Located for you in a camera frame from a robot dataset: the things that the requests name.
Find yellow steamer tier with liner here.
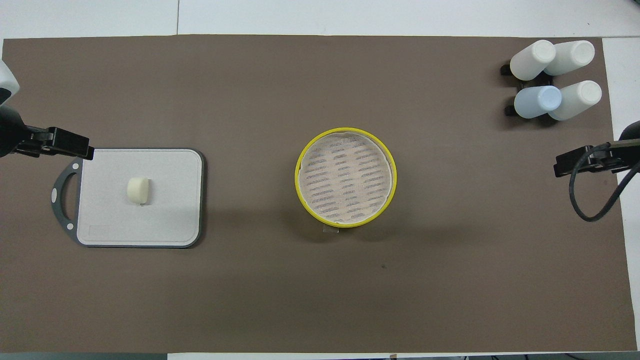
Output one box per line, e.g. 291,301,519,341
294,127,399,229

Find grey cutting board dark rim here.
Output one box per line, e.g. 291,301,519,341
51,147,206,249

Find light blue plastic cup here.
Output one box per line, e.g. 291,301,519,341
513,85,563,120

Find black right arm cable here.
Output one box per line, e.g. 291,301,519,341
568,142,640,223

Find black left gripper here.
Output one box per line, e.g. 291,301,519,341
20,125,95,161

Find perforated paper steamer liner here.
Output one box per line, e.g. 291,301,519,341
298,131,393,225

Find white plastic cup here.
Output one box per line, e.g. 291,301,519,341
543,40,596,77
547,80,603,122
509,39,557,82

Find black cup rack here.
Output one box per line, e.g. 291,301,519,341
500,61,555,118

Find brown table mat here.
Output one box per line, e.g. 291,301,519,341
0,34,637,355

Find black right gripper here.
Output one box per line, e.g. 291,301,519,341
553,141,640,178

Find cream steamed bun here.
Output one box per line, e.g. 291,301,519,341
126,176,152,205

